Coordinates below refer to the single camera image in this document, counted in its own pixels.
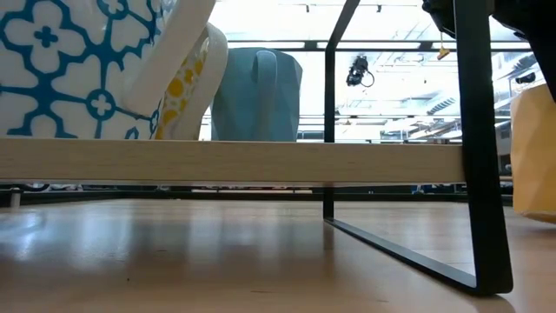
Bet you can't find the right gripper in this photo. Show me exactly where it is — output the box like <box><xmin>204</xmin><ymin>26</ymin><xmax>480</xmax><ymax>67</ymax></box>
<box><xmin>423</xmin><ymin>0</ymin><xmax>556</xmax><ymax>103</ymax></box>

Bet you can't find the yellow faceted mug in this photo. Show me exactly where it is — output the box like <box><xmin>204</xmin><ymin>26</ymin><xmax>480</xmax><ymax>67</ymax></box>
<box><xmin>510</xmin><ymin>83</ymin><xmax>556</xmax><ymax>226</ymax></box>

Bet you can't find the blue faceted mug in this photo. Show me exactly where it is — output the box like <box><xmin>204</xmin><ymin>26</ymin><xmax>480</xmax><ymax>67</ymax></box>
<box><xmin>211</xmin><ymin>46</ymin><xmax>304</xmax><ymax>143</ymax></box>

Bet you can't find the white mug blue pattern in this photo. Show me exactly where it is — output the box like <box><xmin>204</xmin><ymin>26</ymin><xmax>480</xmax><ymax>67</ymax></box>
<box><xmin>0</xmin><ymin>0</ymin><xmax>218</xmax><ymax>141</ymax></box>

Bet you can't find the small yellow hanging tag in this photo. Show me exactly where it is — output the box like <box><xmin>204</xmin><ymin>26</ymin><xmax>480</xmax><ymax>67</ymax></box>
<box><xmin>436</xmin><ymin>32</ymin><xmax>452</xmax><ymax>61</ymax></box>

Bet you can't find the black hanging device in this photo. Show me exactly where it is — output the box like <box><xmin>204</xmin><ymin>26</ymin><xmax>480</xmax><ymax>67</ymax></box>
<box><xmin>345</xmin><ymin>55</ymin><xmax>375</xmax><ymax>88</ymax></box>

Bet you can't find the wooden shelf black metal rail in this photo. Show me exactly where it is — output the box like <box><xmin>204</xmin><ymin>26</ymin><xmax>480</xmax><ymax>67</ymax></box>
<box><xmin>0</xmin><ymin>0</ymin><xmax>514</xmax><ymax>297</ymax></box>

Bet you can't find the black aluminium table frame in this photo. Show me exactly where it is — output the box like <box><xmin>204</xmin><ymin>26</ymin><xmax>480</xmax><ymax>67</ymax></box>
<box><xmin>0</xmin><ymin>184</ymin><xmax>513</xmax><ymax>206</ymax></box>

